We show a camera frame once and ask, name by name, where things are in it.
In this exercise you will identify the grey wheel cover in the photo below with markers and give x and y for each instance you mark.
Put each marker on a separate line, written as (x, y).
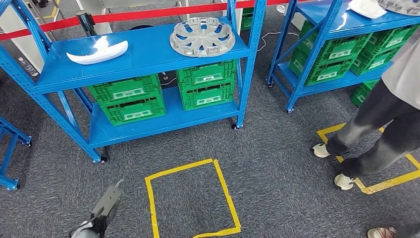
(201, 44)
(403, 6)

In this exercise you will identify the red barrier belt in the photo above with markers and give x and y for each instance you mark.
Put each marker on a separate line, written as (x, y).
(131, 15)

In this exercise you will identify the person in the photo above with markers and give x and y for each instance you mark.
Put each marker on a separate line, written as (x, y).
(377, 115)
(382, 232)

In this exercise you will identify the black round ribbed base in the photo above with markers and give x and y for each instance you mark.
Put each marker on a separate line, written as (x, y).
(141, 27)

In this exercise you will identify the chrome tube frame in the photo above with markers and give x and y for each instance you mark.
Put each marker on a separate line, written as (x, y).
(41, 18)

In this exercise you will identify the yellow floor tape outline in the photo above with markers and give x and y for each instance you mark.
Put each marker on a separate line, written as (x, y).
(387, 184)
(52, 11)
(226, 193)

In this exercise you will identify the white furniture panel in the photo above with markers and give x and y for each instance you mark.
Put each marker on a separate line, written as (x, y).
(19, 39)

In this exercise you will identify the black stanchion post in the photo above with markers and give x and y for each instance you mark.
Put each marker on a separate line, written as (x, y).
(86, 23)

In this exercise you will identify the white curved plastic part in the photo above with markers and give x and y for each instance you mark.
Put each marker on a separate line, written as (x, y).
(98, 54)
(367, 8)

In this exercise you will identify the clear plastic bottle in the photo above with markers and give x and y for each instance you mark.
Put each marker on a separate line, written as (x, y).
(29, 68)

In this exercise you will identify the blue metal shelf rack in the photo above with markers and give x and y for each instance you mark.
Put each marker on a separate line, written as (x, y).
(6, 157)
(147, 56)
(331, 16)

